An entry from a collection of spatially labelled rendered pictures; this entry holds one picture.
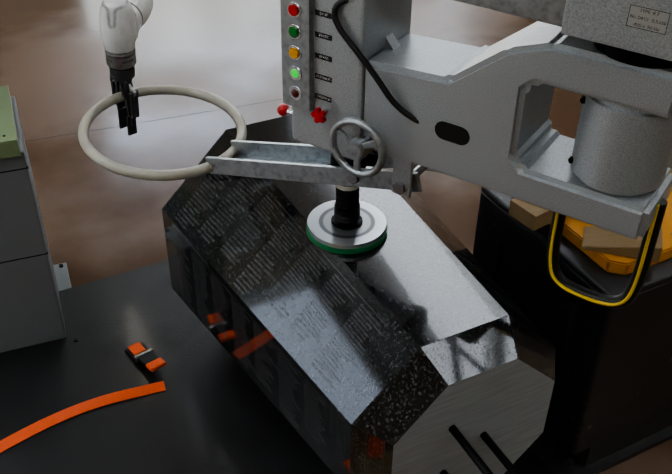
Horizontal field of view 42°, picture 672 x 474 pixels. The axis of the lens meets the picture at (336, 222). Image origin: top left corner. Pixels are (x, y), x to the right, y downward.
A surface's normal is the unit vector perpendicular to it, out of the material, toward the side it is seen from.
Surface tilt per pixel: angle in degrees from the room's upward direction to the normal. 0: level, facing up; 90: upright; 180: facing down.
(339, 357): 45
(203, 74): 0
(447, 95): 90
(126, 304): 0
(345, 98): 90
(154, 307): 0
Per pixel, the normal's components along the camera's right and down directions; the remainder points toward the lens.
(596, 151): -0.73, 0.39
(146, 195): 0.01, -0.81
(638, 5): -0.55, 0.48
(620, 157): -0.34, 0.55
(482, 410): 0.45, 0.53
